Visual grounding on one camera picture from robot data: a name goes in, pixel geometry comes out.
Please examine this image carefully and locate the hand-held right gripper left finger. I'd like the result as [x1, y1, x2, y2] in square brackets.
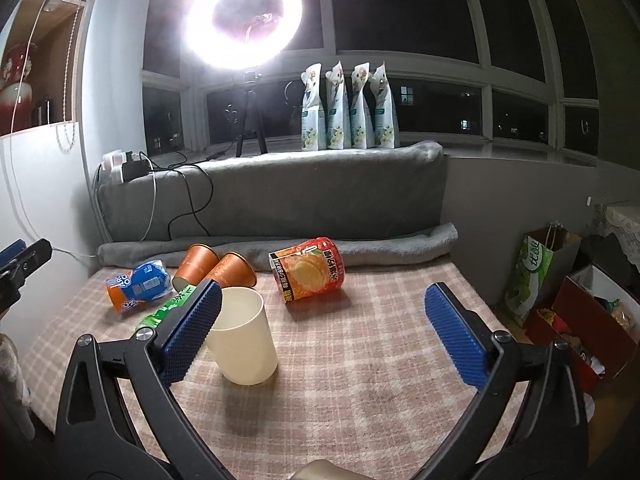
[55, 280, 236, 480]

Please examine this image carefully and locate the orange and blue snack cup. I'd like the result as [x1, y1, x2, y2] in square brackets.
[106, 259, 172, 315]

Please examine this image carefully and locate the white bead cord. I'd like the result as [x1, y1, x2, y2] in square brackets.
[56, 0, 84, 153]

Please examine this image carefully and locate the cream plastic cup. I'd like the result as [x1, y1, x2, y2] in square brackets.
[206, 286, 279, 386]

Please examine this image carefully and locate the white lace cloth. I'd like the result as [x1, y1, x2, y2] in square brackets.
[592, 201, 640, 241]

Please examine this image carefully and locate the black tripod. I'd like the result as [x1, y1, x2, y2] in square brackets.
[235, 70, 269, 157]

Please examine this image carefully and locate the ring light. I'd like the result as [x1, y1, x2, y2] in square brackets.
[182, 0, 305, 72]

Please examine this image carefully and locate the white window frame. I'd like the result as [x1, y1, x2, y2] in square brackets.
[141, 0, 601, 167]

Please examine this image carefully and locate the pink checked table cloth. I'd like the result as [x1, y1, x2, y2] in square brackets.
[22, 260, 531, 480]

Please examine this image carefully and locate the rolled grey towel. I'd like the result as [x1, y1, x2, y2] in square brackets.
[97, 223, 458, 268]

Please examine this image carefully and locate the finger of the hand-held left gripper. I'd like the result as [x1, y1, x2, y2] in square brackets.
[0, 240, 27, 267]
[0, 238, 52, 311]

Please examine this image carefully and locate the long thin white cable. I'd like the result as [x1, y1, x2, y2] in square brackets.
[0, 0, 97, 261]

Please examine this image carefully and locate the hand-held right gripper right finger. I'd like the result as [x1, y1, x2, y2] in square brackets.
[424, 283, 591, 480]

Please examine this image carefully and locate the red cardboard box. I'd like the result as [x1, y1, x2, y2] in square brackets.
[525, 276, 640, 396]

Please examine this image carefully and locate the green paper shopping bag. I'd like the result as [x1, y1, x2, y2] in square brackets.
[504, 227, 581, 328]

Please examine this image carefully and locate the wooden shelf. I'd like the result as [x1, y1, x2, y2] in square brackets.
[0, 0, 90, 137]

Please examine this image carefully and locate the red figurine jar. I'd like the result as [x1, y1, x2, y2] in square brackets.
[0, 42, 38, 121]

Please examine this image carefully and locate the grey blanket cushion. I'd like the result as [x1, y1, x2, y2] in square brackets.
[96, 141, 447, 256]

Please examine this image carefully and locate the green snack packet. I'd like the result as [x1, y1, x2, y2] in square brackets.
[135, 284, 198, 332]

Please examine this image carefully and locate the black charger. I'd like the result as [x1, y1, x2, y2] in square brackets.
[121, 160, 151, 181]

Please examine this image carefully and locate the white green stand-up pouch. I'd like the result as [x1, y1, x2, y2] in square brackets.
[325, 61, 349, 151]
[371, 61, 400, 150]
[350, 62, 373, 150]
[301, 64, 323, 152]

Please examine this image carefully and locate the white power strip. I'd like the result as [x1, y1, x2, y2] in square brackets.
[100, 150, 143, 183]

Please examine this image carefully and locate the short white cable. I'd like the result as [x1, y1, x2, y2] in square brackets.
[140, 170, 159, 242]

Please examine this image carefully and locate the black cable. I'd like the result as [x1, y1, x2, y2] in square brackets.
[135, 145, 241, 238]

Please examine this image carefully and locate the brown paper cup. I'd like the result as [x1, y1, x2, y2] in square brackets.
[202, 252, 257, 288]
[173, 244, 221, 283]

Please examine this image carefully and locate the person's left forearm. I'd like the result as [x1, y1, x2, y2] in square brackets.
[0, 332, 37, 442]

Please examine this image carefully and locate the red instant noodle cup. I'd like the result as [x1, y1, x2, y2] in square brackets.
[269, 236, 346, 306]

